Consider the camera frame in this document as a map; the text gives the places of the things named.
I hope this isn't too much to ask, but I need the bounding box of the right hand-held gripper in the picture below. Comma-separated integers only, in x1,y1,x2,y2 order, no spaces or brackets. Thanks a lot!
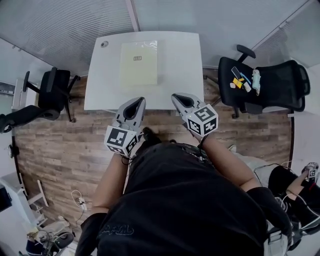
171,92,220,138

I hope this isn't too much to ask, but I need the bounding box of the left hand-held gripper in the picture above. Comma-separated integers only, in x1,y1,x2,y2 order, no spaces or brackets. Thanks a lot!
104,96,146,158

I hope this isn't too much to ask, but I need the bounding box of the pale yellow packet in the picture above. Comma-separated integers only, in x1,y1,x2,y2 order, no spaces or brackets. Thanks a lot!
119,39,166,87

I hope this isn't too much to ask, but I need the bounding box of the person's left forearm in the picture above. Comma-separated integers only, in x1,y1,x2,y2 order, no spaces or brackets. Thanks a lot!
92,152,128,213

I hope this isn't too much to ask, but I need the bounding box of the person's right forearm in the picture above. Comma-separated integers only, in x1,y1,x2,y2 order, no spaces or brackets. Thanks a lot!
197,134,262,193

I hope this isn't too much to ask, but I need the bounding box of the person's left black shoe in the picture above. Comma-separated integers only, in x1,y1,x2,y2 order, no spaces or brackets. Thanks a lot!
142,126,162,143

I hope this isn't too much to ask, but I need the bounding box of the white table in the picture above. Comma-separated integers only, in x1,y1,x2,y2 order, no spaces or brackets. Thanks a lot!
83,31,205,112

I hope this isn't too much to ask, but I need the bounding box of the waist-worn electronics pack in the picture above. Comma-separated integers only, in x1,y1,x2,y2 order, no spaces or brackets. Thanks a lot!
179,143,208,161

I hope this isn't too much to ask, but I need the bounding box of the blue pen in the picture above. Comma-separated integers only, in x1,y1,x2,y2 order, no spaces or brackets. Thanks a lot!
239,71,252,85

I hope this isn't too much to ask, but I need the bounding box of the pale green plush toy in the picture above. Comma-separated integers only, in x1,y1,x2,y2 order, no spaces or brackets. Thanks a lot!
251,69,262,96

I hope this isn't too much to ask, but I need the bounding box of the black mesh office chair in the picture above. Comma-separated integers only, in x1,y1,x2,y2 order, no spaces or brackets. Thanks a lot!
212,44,311,119

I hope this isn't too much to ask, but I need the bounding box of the person's black shirt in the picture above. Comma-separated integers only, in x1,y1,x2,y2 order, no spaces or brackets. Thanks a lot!
74,142,293,256

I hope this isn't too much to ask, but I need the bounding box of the white power strip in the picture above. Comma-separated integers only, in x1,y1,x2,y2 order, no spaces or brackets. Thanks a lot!
71,189,91,211

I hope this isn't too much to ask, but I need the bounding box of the white metal rack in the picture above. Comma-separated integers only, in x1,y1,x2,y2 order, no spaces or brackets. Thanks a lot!
0,172,50,226

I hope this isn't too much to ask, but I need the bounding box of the dark round stool seat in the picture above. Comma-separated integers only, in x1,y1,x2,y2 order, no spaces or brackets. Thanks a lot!
53,232,75,249

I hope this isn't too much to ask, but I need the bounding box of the black monitor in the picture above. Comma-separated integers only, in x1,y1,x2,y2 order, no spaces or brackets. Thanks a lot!
0,187,13,213

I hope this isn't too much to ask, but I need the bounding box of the gray backpack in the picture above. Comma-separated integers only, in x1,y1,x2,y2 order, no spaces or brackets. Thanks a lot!
264,219,301,256

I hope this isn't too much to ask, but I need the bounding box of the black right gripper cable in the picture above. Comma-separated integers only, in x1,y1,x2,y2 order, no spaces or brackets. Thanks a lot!
198,134,210,151

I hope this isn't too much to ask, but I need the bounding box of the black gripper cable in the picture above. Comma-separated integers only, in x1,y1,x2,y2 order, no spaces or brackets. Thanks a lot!
121,152,137,166
198,134,210,151

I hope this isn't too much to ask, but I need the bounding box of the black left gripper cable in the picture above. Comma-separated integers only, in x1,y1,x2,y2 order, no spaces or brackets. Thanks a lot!
121,152,137,166

